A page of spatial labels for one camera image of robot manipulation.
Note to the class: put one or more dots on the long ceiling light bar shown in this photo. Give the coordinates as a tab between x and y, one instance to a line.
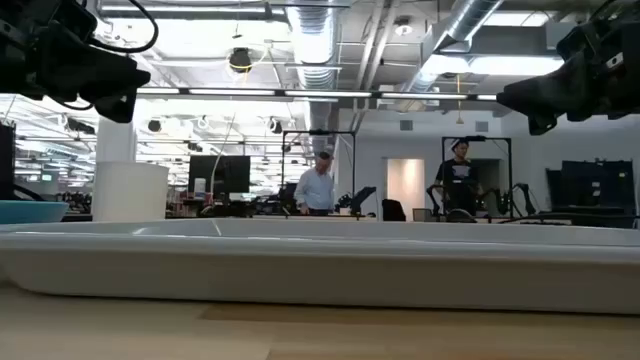
325	93

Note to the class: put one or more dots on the black office chair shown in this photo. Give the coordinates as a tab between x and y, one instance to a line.
393	210

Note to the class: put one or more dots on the white mug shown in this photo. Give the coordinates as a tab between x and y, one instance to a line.
130	192

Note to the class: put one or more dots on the silver ventilation duct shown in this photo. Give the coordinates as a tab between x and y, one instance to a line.
312	30
470	15

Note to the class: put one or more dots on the black computer monitor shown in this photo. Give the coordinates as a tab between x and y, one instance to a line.
220	172

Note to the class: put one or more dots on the black metal frame rig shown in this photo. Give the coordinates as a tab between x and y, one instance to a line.
475	138
320	132

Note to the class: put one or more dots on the black upright panel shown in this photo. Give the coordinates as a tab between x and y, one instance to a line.
6	160

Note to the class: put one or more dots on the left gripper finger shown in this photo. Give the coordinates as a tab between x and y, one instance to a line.
117	80
120	110

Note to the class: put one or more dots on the person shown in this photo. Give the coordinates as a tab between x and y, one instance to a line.
457	180
315	190

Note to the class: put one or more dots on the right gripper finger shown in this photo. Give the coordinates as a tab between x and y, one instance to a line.
545	95
541	124

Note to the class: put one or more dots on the blue round plate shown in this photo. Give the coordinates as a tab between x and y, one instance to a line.
25	212

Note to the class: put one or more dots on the white pillar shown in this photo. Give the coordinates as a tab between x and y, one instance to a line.
116	140

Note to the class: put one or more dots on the grey plastic tray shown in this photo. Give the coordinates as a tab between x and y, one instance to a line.
320	270

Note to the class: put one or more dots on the black ceiling device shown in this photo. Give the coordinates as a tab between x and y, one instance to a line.
240	59

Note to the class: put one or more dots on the black monitor bank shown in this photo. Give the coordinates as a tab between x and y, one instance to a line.
595	185

